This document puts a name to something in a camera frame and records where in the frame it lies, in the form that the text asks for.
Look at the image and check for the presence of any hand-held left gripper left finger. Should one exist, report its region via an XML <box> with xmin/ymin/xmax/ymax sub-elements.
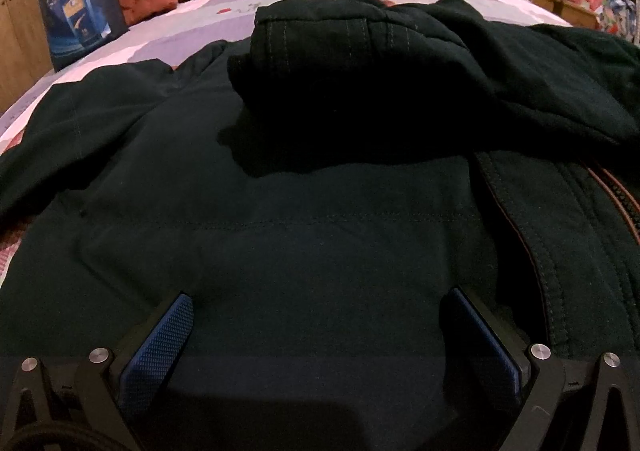
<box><xmin>0</xmin><ymin>290</ymin><xmax>196</xmax><ymax>451</ymax></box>

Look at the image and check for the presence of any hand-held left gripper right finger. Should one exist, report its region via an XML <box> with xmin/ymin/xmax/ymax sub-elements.
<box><xmin>439</xmin><ymin>285</ymin><xmax>640</xmax><ymax>451</ymax></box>

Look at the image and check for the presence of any dark green jacket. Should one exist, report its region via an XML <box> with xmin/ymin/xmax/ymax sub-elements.
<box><xmin>0</xmin><ymin>0</ymin><xmax>640</xmax><ymax>451</ymax></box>

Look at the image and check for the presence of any red white checked blanket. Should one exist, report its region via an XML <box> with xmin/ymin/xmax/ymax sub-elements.
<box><xmin>0</xmin><ymin>218</ymin><xmax>38</xmax><ymax>282</ymax></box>

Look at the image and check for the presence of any blue shopping bag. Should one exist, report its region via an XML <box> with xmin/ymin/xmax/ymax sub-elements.
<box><xmin>36</xmin><ymin>0</ymin><xmax>130</xmax><ymax>72</ymax></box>

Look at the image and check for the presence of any wooden nightstand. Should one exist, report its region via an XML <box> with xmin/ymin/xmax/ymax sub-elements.
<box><xmin>510</xmin><ymin>0</ymin><xmax>601</xmax><ymax>29</ymax></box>

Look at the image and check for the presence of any colourful cloth pile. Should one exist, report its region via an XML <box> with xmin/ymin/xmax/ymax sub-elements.
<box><xmin>597</xmin><ymin>0</ymin><xmax>640</xmax><ymax>46</ymax></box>

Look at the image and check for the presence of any wooden wardrobe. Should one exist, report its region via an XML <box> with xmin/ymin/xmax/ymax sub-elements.
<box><xmin>0</xmin><ymin>0</ymin><xmax>53</xmax><ymax>102</ymax></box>

